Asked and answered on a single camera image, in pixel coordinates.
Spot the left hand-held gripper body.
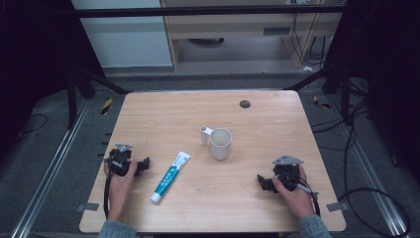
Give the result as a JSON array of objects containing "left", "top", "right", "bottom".
[{"left": 108, "top": 143, "right": 135, "bottom": 178}]

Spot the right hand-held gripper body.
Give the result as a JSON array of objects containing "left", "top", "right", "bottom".
[{"left": 271, "top": 154, "right": 305, "bottom": 192}]

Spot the person's left hand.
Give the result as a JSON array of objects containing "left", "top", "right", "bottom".
[{"left": 104, "top": 160, "right": 140, "bottom": 222}]

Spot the person's right hand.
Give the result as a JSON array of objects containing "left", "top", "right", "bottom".
[{"left": 271, "top": 164, "right": 316, "bottom": 220}]

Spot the white and teal toothpaste tube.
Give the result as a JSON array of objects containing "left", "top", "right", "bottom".
[{"left": 150, "top": 151, "right": 192, "bottom": 204}]

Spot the white cup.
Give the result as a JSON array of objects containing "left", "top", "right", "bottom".
[{"left": 199, "top": 125, "right": 234, "bottom": 162}]

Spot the yellow and black tape strip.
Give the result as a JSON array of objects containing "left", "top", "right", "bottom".
[
  {"left": 312, "top": 94, "right": 332, "bottom": 110},
  {"left": 100, "top": 97, "right": 114, "bottom": 116}
]

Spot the black metal stand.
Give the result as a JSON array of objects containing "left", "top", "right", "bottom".
[
  {"left": 64, "top": 60, "right": 134, "bottom": 131},
  {"left": 282, "top": 60, "right": 353, "bottom": 126}
]

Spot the white cabinet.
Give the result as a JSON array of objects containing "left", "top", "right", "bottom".
[{"left": 70, "top": 0, "right": 174, "bottom": 69}]

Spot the dark curtain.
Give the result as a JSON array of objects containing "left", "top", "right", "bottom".
[
  {"left": 0, "top": 0, "right": 107, "bottom": 167},
  {"left": 321, "top": 0, "right": 420, "bottom": 186}
]

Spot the light wooden desk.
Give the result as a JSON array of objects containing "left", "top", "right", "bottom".
[{"left": 160, "top": 0, "right": 346, "bottom": 71}]

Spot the left hand-held gripper cable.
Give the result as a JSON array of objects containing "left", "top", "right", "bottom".
[{"left": 102, "top": 158, "right": 114, "bottom": 219}]

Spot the hand-held gripper cable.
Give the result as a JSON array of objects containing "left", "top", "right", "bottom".
[
  {"left": 280, "top": 171, "right": 322, "bottom": 218},
  {"left": 102, "top": 158, "right": 114, "bottom": 219}
]

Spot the right hand-held gripper cable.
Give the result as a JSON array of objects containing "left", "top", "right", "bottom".
[{"left": 280, "top": 171, "right": 322, "bottom": 218}]

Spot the grey metal table bracket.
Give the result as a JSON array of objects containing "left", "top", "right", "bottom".
[
  {"left": 325, "top": 200, "right": 351, "bottom": 213},
  {"left": 75, "top": 201, "right": 100, "bottom": 212}
]

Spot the aluminium floor rail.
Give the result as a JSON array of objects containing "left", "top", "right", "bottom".
[
  {"left": 326, "top": 95, "right": 410, "bottom": 238},
  {"left": 9, "top": 98, "right": 91, "bottom": 238}
]

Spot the thin black floor cable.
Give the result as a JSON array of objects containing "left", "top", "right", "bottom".
[{"left": 16, "top": 113, "right": 49, "bottom": 140}]

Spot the black horizontal frame bar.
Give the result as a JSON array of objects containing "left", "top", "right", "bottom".
[{"left": 70, "top": 4, "right": 347, "bottom": 19}]

